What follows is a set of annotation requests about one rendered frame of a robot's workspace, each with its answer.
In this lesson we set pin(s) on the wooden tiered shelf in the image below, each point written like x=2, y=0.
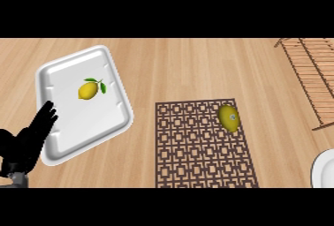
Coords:
x=310, y=76

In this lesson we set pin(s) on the white round plate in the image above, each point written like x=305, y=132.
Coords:
x=324, y=169

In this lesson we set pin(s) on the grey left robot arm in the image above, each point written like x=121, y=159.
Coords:
x=16, y=180

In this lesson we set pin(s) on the brown patterned placemat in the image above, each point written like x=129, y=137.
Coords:
x=204, y=147

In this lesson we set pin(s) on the yellow lemon with green leaves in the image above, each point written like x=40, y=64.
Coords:
x=89, y=89

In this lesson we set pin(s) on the white rectangular tray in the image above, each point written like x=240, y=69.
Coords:
x=83, y=103

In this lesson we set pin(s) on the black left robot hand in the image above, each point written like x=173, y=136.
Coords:
x=25, y=141

